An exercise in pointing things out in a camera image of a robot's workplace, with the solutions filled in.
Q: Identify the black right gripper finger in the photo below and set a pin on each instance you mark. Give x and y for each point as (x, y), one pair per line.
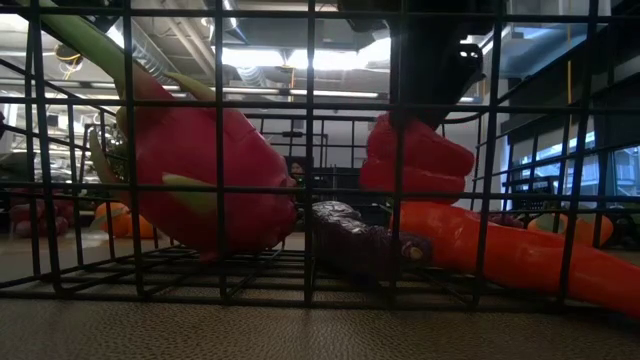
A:
(425, 75)
(471, 65)

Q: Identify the red bell pepper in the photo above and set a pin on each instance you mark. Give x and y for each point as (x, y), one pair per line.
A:
(430, 160)

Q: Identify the tangerine cluster with leaves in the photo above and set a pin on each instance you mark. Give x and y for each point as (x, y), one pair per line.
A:
(575, 230)
(112, 220)

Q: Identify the orange carrot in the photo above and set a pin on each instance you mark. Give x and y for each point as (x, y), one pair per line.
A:
(525, 255)

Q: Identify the pink dragon fruit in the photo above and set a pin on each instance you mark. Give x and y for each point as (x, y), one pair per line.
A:
(190, 160)

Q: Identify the long ceiling light fixture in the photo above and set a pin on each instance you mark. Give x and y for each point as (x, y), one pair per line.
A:
(330, 93)

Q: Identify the person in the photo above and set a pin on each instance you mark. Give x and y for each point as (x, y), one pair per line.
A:
(297, 170)

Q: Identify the round grey mat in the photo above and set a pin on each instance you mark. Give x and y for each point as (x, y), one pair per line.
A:
(320, 335)

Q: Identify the large ventilation duct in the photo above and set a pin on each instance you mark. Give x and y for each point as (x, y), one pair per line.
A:
(540, 50)

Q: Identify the silver corrugated duct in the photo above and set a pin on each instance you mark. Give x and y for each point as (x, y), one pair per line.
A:
(147, 55)

